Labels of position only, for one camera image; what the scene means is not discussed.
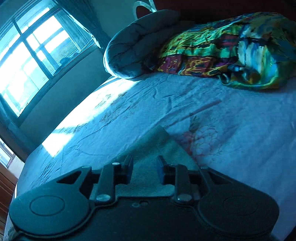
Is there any bed with floral white sheet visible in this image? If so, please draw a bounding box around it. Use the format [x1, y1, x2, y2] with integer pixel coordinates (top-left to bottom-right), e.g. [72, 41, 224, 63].
[16, 73, 295, 240]

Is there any brown wooden door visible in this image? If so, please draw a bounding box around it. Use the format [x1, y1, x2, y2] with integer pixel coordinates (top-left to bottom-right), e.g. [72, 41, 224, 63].
[0, 163, 18, 239]

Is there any rolled blue-white quilt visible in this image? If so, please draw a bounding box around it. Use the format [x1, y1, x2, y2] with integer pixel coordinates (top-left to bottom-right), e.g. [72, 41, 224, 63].
[103, 9, 183, 80]

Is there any colourful patterned pillow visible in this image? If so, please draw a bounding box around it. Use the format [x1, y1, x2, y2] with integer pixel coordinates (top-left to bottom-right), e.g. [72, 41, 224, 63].
[157, 12, 295, 90]

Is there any right teal curtain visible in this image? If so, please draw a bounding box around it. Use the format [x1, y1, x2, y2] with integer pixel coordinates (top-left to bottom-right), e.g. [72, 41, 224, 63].
[56, 0, 111, 51]

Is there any red and white headboard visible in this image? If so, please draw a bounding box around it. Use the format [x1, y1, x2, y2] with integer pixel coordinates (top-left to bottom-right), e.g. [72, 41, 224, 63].
[133, 0, 295, 21]

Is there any large window with frame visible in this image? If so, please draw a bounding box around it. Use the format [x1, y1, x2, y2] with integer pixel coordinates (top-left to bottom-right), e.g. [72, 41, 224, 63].
[1, 1, 96, 126]

